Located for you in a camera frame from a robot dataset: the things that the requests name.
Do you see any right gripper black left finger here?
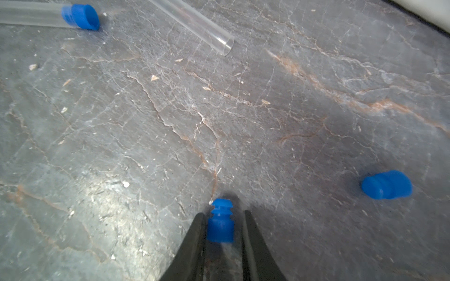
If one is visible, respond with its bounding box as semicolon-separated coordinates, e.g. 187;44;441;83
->
160;213;207;281

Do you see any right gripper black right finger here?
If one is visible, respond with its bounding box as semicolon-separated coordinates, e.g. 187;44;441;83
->
241;210;287;281

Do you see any blue stopper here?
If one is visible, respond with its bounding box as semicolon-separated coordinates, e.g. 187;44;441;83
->
61;4;100;30
361;170;413;200
207;199;235;243

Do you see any clear test tube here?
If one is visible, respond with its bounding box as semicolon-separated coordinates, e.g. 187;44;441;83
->
151;0;234;56
1;1;71;28

